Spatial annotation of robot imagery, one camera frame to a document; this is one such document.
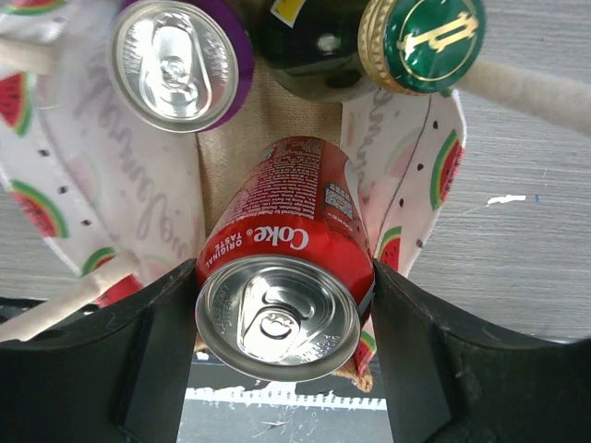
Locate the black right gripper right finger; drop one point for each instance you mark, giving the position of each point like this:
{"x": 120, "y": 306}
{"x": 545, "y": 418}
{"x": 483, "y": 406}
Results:
{"x": 449, "y": 376}

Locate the green glass bottle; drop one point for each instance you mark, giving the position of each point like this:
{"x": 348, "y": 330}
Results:
{"x": 337, "y": 51}

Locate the purple Fanta can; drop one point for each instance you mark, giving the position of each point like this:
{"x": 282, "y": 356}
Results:
{"x": 181, "y": 66}

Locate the watermelon print canvas bag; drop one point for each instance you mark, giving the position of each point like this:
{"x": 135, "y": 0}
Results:
{"x": 94, "y": 178}

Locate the red cola can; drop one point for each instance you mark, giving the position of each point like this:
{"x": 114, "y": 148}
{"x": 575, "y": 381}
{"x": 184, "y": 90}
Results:
{"x": 286, "y": 276}

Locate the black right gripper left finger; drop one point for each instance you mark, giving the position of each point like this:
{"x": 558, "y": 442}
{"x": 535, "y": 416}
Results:
{"x": 117, "y": 375}

